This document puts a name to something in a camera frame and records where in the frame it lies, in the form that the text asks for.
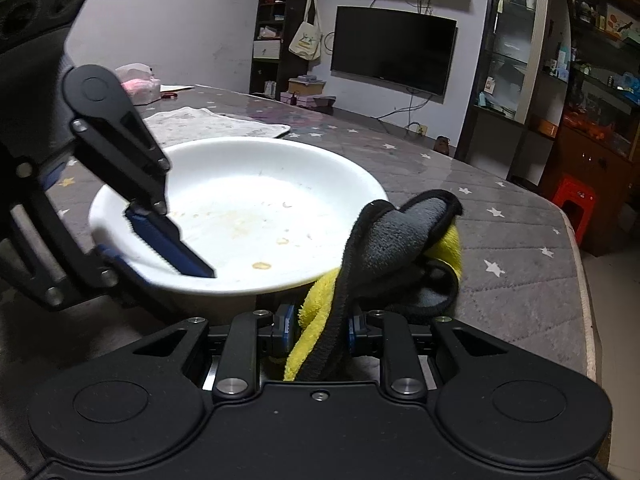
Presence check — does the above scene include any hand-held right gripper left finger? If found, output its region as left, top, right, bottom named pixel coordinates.
left=132, top=305, right=301, bottom=401

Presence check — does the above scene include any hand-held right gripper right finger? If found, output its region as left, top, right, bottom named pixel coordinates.
left=347, top=310, right=507, bottom=398

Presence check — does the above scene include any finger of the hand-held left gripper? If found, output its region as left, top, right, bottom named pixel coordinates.
left=70, top=100, right=217, bottom=279
left=10, top=160, right=176, bottom=311

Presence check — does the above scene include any white plate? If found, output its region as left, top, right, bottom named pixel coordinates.
left=89, top=136, right=390, bottom=322

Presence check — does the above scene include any grey and yellow cloth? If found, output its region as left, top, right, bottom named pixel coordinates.
left=282, top=189, right=463, bottom=382

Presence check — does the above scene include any white stained towel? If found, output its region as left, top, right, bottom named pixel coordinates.
left=142, top=106, right=292, bottom=150

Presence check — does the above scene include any pink plastic bag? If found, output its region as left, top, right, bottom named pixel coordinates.
left=115, top=62, right=162, bottom=106

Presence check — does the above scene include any grey star-printed table cover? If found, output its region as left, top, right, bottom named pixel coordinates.
left=0, top=84, right=598, bottom=480

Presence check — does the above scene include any pink storage box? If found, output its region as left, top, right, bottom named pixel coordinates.
left=280, top=92, right=335, bottom=110

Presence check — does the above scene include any beige tote bag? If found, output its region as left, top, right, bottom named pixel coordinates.
left=288, top=0, right=322, bottom=63

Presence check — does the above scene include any red plastic stool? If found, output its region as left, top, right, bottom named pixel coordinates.
left=550, top=174, right=598, bottom=246

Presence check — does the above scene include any dark bookshelf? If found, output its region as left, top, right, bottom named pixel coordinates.
left=248, top=0, right=321, bottom=96

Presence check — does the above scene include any brown wooden cabinet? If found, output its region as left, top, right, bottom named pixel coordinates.
left=540, top=0, right=640, bottom=257

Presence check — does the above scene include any black television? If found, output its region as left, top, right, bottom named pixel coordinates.
left=330, top=5, right=458, bottom=98

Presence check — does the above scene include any glass display cabinet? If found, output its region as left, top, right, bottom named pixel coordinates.
left=455, top=0, right=556, bottom=181

